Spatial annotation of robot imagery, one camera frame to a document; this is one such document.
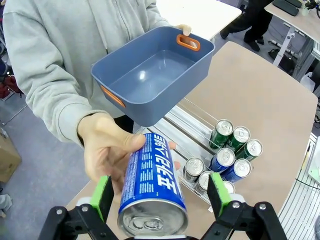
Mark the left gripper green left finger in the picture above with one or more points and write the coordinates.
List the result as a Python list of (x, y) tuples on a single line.
[(101, 200)]

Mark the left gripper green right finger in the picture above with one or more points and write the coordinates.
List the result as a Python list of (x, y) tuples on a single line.
[(218, 197)]

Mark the black Pepsi can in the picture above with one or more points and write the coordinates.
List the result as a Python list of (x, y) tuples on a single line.
[(203, 180), (193, 166), (229, 187)]

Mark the blue Pocari Sweat can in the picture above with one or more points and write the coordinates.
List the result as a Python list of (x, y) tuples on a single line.
[(242, 168), (225, 157), (150, 180)]

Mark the green soda can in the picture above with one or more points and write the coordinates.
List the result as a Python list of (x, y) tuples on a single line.
[(224, 127), (253, 148), (241, 134)]

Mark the person's right forearm gray sleeve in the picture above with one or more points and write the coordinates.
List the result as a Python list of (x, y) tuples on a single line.
[(57, 100)]

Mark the person's right hand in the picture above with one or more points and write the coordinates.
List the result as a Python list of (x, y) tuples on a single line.
[(105, 147)]

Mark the person's left hand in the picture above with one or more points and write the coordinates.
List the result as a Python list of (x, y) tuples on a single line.
[(184, 28)]

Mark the large brown cardboard box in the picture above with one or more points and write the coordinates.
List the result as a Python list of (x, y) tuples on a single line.
[(7, 157)]

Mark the red backpack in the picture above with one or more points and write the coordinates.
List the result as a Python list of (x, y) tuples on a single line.
[(8, 86)]

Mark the person in gray hoodie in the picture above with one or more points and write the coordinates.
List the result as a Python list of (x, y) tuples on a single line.
[(75, 30)]

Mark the person in black trousers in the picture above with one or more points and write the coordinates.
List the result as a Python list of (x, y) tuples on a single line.
[(252, 25)]

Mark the large white table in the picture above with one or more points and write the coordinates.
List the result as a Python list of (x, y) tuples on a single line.
[(200, 15)]

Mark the beige desk white legs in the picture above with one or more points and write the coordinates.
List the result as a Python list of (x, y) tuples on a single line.
[(297, 23)]

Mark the black keyboard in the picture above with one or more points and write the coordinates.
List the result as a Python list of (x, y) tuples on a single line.
[(286, 6)]

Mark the metal frame chair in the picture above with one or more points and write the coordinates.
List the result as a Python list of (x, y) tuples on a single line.
[(12, 110)]

